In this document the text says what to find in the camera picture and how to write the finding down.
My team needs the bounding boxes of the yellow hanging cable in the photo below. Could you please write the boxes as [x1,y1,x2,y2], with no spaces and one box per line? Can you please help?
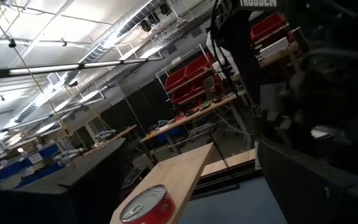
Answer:
[0,1,73,139]

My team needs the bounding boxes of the black ceiling spotlight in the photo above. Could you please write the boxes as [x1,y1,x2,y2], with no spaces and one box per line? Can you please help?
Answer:
[140,19,152,33]
[159,2,173,16]
[147,11,161,25]

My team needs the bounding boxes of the wooden workbench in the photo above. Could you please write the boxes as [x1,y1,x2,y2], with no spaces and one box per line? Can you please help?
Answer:
[139,92,248,153]
[73,124,139,159]

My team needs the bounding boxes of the blue storage bins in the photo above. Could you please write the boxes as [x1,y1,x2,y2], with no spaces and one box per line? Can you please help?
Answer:
[0,143,61,189]

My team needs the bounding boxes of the rack with red bins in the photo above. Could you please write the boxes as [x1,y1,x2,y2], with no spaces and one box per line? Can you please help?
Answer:
[155,11,295,113]

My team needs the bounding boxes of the red label seafood can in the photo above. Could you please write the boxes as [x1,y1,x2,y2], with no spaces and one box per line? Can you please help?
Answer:
[119,184,177,224]

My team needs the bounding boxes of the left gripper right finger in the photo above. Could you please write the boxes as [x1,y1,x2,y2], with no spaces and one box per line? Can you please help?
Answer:
[255,139,358,224]

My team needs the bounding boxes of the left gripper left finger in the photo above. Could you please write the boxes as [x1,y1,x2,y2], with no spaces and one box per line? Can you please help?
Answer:
[0,138,129,224]

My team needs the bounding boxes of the wooden shelf black metal frame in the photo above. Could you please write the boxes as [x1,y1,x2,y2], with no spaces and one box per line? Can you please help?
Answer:
[109,133,229,224]

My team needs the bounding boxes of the long LED light bar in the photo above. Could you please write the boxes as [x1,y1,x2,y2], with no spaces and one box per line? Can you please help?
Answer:
[0,55,165,81]

